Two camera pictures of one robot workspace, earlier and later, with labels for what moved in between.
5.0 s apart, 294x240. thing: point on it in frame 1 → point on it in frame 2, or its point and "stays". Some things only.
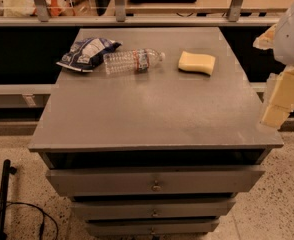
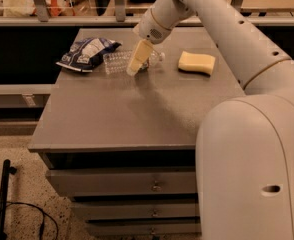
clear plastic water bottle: [131, 61] stays
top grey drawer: [124, 180] stays
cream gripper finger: [289, 90] → [140, 57]
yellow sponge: [194, 62] stays
